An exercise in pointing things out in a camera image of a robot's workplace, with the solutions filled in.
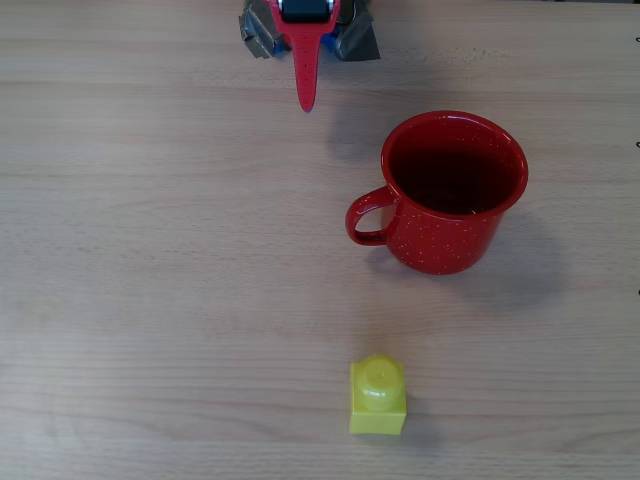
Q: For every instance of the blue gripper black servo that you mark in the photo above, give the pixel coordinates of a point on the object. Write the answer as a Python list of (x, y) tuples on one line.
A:
[(305, 37)]

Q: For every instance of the yellow-green toy block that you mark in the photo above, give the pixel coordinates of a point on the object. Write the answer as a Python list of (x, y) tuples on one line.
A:
[(377, 405)]

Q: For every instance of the red speckled enamel mug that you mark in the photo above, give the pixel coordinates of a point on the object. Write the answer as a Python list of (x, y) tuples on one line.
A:
[(440, 240)]

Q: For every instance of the crumpled grey tape piece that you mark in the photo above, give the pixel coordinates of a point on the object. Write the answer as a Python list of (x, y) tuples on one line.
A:
[(357, 40), (257, 32)]

